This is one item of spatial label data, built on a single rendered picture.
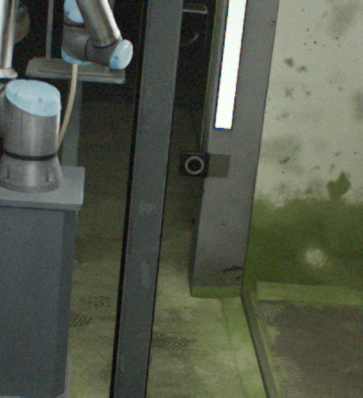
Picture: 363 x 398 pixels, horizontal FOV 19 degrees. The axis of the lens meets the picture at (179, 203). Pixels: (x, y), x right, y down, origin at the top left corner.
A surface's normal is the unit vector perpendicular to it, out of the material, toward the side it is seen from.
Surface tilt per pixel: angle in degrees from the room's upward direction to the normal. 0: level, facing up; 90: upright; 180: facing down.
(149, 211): 90
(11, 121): 90
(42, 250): 90
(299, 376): 0
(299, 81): 90
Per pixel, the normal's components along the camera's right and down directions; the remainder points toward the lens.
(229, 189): 0.07, 0.36
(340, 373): 0.10, -0.93
